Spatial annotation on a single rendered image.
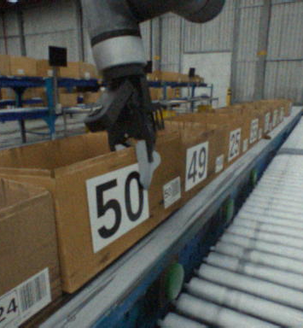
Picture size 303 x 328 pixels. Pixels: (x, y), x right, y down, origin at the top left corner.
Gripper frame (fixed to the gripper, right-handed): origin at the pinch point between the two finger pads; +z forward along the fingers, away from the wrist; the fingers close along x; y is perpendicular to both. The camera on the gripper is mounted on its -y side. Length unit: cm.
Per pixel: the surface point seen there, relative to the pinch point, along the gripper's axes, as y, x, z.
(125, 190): -4.9, -0.3, -0.3
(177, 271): 2.0, -2.9, 18.1
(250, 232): 43, -7, 28
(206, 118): 98, 20, -7
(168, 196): 10.2, 0.5, 5.5
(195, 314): 3.7, -3.9, 28.6
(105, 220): -10.9, 0.2, 2.7
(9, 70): 307, 429, -152
